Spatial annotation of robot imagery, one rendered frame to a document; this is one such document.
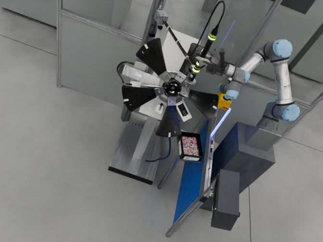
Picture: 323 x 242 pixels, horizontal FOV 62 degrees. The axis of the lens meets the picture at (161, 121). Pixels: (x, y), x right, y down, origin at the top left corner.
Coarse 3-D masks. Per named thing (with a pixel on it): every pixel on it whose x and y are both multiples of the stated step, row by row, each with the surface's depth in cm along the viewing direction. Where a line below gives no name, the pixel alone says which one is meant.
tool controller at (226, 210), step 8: (224, 176) 147; (232, 176) 147; (216, 184) 149; (224, 184) 144; (232, 184) 144; (216, 192) 145; (224, 192) 140; (232, 192) 141; (216, 200) 139; (224, 200) 137; (232, 200) 137; (216, 208) 136; (224, 208) 134; (232, 208) 134; (216, 216) 137; (224, 216) 135; (232, 216) 133; (216, 224) 143; (224, 224) 141; (232, 224) 139
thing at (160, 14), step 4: (160, 8) 209; (156, 12) 208; (160, 12) 206; (164, 12) 208; (156, 16) 208; (160, 16) 203; (164, 16) 204; (156, 20) 209; (160, 20) 205; (164, 20) 207
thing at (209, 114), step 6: (192, 90) 194; (192, 96) 190; (198, 96) 192; (204, 96) 195; (210, 96) 196; (216, 96) 198; (192, 102) 188; (198, 102) 189; (204, 102) 191; (210, 102) 193; (216, 102) 195; (198, 108) 188; (204, 108) 190; (210, 108) 191; (204, 114) 188; (210, 114) 190
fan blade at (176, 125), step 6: (168, 108) 189; (174, 108) 194; (168, 114) 190; (174, 114) 195; (162, 120) 188; (168, 120) 191; (174, 120) 195; (162, 126) 189; (168, 126) 192; (174, 126) 196; (156, 132) 188; (162, 132) 190; (168, 132) 193; (180, 132) 199
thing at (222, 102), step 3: (219, 93) 225; (219, 96) 221; (222, 96) 219; (219, 99) 217; (222, 99) 216; (228, 99) 218; (231, 99) 220; (219, 102) 219; (222, 102) 218; (225, 102) 217; (228, 102) 217; (219, 105) 221; (222, 105) 220; (225, 105) 219; (228, 105) 219; (222, 108) 222
